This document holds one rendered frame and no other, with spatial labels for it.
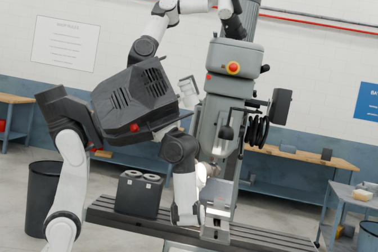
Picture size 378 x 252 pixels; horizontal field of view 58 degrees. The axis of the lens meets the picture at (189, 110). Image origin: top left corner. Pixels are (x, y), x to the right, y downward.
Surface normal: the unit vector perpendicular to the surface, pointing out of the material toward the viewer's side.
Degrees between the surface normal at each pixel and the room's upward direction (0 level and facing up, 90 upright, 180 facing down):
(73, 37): 90
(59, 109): 90
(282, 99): 90
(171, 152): 92
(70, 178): 114
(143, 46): 62
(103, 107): 74
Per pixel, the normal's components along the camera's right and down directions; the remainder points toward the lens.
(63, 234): 0.22, 0.11
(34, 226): -0.21, 0.11
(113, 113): -0.22, -0.26
